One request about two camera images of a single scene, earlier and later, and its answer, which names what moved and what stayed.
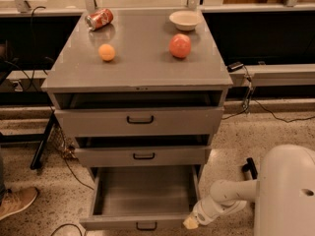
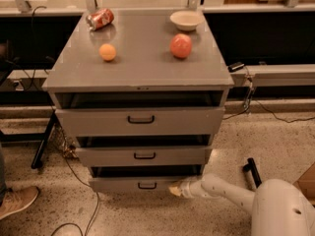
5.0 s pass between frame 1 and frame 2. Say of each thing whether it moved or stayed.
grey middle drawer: stayed
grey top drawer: stayed
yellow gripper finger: moved
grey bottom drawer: moved
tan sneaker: stayed
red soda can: stayed
